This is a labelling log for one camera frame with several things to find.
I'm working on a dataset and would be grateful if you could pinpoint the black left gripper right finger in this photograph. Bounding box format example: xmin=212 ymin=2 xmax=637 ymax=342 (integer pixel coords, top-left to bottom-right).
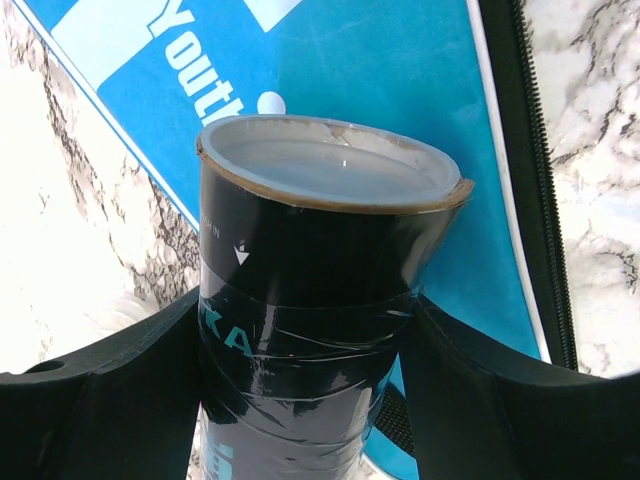
xmin=400 ymin=297 xmax=639 ymax=479

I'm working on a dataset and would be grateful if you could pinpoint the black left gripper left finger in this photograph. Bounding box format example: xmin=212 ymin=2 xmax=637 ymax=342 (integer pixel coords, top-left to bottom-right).
xmin=1 ymin=290 xmax=200 ymax=480

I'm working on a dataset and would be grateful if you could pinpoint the white feather shuttlecock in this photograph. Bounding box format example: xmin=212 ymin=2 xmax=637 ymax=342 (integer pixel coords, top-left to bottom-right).
xmin=83 ymin=292 xmax=160 ymax=336

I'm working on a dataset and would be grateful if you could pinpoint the black shuttlecock tube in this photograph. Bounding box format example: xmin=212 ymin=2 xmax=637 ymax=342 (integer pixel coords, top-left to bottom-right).
xmin=197 ymin=115 xmax=473 ymax=479

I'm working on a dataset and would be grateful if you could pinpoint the blue racket bag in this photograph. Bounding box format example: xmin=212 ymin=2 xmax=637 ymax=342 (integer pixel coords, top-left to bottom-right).
xmin=18 ymin=1 xmax=577 ymax=479

